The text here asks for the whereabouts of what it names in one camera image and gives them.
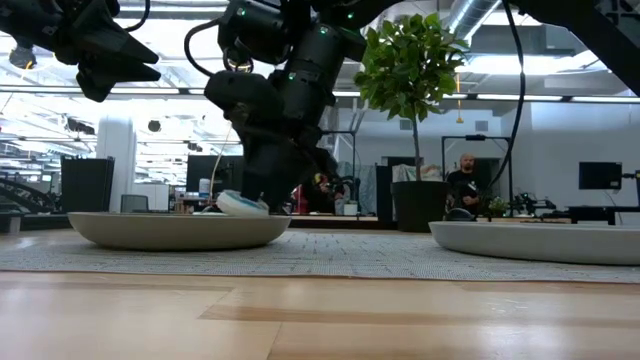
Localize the small blue sprinkled donut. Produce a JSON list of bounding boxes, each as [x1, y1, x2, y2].
[[216, 189, 270, 218]]

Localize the person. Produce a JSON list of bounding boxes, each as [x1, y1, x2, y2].
[[298, 169, 351, 215], [446, 153, 484, 216]]

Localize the black camera cable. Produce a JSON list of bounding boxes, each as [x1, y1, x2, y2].
[[183, 18, 222, 80], [122, 0, 152, 34]]

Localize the black desk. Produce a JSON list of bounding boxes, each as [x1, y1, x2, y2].
[[567, 204, 640, 226]]

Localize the black rig frame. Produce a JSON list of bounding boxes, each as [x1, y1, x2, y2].
[[319, 129, 357, 201], [441, 134, 514, 219]]

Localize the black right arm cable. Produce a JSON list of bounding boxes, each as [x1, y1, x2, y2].
[[487, 0, 527, 194]]

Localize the grey flat plate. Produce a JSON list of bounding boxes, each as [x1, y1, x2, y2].
[[428, 221, 640, 267]]

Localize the black desk monitor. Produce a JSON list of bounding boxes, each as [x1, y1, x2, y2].
[[185, 155, 246, 195]]

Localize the grey chair back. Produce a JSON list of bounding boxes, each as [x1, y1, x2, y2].
[[120, 194, 150, 214]]

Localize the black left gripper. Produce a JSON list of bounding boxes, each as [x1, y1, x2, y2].
[[0, 0, 162, 104]]

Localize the ceiling light strip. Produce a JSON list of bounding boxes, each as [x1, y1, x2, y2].
[[442, 92, 640, 104], [0, 86, 361, 99]]

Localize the black upright panel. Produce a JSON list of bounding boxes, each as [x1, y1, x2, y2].
[[60, 156, 116, 215]]

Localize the black right camera cable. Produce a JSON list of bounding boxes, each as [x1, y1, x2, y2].
[[183, 18, 222, 80]]

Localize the white pillar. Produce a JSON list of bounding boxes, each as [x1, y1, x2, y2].
[[96, 117, 138, 214]]

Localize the black rounded object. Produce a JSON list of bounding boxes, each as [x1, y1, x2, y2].
[[444, 207, 477, 223]]

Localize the silver ventilation duct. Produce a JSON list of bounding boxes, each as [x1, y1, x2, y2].
[[442, 0, 504, 44]]

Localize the black ceiling speaker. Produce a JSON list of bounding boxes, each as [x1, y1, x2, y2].
[[223, 45, 254, 74], [8, 44, 37, 70]]

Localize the small green desk plant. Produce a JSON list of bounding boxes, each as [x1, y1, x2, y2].
[[487, 196, 511, 217]]

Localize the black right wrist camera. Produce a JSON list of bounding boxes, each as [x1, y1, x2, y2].
[[203, 69, 284, 121]]

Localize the grey woven placemat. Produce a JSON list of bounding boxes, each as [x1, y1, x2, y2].
[[0, 229, 640, 285]]

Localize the black plant pot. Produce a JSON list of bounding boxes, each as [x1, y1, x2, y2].
[[390, 180, 450, 234]]

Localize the black wall monitor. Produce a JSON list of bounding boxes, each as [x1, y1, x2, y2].
[[578, 161, 624, 191]]

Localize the green leafy plant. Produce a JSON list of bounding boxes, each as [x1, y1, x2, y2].
[[353, 12, 471, 184]]

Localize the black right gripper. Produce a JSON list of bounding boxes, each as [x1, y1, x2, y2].
[[227, 74, 332, 213]]

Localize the black metal table frame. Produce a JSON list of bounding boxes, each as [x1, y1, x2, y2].
[[0, 212, 431, 234]]

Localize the olive beige shallow bowl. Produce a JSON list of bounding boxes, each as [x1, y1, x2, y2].
[[67, 211, 292, 251]]

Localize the black left camera cable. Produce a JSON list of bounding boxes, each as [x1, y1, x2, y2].
[[122, 0, 152, 34]]

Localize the black stair railing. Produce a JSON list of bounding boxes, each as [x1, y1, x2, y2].
[[0, 177, 56, 216]]

